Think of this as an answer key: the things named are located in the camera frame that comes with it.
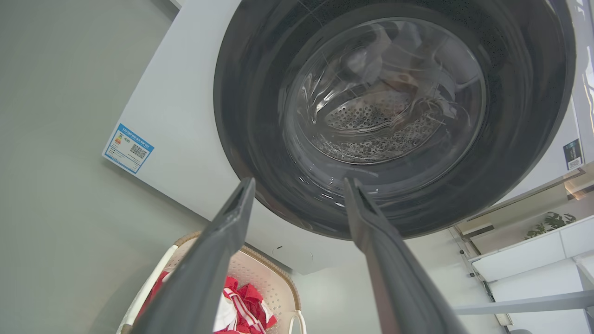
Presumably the dark round washing machine door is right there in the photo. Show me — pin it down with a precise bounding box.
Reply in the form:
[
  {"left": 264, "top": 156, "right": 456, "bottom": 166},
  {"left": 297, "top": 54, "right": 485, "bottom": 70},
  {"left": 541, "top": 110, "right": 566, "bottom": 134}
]
[{"left": 213, "top": 0, "right": 577, "bottom": 241}]

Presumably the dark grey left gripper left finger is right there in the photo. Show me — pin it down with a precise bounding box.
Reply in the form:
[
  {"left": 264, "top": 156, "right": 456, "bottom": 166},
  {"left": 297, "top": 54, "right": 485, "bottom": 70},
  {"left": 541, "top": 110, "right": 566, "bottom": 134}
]
[{"left": 132, "top": 177, "right": 256, "bottom": 334}]

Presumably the white cabinet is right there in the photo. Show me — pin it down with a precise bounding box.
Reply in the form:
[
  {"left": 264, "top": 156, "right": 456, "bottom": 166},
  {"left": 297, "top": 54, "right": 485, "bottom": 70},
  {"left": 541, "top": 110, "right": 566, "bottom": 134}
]
[{"left": 468, "top": 215, "right": 594, "bottom": 334}]

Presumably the cream perforated laundry basket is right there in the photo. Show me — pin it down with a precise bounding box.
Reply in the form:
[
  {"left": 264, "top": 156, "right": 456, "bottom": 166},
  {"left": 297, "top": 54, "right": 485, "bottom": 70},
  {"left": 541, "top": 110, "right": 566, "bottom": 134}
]
[{"left": 116, "top": 231, "right": 307, "bottom": 334}]

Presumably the small dark sticker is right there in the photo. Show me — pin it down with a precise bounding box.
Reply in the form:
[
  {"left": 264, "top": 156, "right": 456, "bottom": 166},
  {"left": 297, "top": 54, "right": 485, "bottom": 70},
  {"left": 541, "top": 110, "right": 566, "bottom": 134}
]
[{"left": 562, "top": 139, "right": 584, "bottom": 171}]

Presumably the white front-load washing machine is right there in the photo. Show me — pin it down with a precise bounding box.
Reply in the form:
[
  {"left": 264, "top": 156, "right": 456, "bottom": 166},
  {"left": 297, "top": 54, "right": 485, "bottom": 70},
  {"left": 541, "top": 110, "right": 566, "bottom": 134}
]
[{"left": 102, "top": 0, "right": 594, "bottom": 275}]

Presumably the green potted plant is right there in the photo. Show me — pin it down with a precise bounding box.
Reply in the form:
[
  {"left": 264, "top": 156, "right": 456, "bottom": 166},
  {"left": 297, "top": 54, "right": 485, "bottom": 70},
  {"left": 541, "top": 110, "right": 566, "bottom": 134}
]
[{"left": 524, "top": 212, "right": 577, "bottom": 240}]

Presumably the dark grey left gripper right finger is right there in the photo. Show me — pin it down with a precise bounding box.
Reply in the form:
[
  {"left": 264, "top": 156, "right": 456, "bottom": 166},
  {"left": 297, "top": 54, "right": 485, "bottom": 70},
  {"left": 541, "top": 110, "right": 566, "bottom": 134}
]
[{"left": 342, "top": 178, "right": 470, "bottom": 334}]

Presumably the blue energy label sticker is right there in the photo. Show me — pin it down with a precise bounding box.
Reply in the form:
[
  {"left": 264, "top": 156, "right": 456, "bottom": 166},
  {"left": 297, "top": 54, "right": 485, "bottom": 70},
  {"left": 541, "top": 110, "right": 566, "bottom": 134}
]
[{"left": 102, "top": 123, "right": 155, "bottom": 175}]

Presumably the red white striped garment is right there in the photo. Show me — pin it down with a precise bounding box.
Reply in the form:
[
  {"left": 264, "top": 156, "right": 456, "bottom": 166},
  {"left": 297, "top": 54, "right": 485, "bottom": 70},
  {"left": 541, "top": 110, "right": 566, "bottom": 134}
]
[{"left": 138, "top": 271, "right": 278, "bottom": 334}]

